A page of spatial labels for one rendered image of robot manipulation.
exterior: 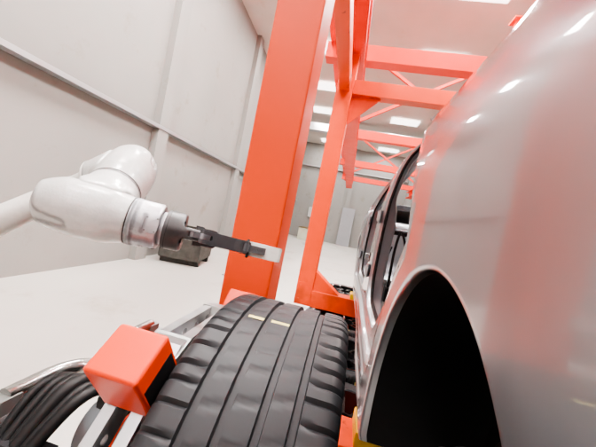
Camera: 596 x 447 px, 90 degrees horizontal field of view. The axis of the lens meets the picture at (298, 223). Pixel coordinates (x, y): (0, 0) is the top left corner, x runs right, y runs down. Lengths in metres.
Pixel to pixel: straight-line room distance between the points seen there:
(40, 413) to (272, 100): 0.91
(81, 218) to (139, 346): 0.25
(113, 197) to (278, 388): 0.42
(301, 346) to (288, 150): 0.67
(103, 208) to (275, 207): 0.53
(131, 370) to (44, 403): 0.19
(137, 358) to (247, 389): 0.14
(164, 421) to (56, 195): 0.39
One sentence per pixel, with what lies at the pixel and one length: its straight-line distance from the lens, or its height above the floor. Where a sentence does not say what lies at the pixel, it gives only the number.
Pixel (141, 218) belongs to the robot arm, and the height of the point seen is 1.30.
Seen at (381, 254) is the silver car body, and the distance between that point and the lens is 1.83.
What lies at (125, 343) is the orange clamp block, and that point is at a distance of 0.48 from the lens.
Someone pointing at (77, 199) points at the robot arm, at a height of 1.31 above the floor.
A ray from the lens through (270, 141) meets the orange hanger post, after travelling 1.02.
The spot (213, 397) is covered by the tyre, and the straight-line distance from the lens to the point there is 0.44.
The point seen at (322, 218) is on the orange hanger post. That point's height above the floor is 1.38.
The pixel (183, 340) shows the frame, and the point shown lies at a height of 1.12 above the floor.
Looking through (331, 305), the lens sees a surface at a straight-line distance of 2.98.
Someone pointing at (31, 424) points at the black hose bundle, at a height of 1.00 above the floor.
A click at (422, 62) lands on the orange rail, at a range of 3.96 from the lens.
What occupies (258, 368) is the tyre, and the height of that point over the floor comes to 1.14.
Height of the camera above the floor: 1.36
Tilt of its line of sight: 1 degrees down
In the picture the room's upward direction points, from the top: 11 degrees clockwise
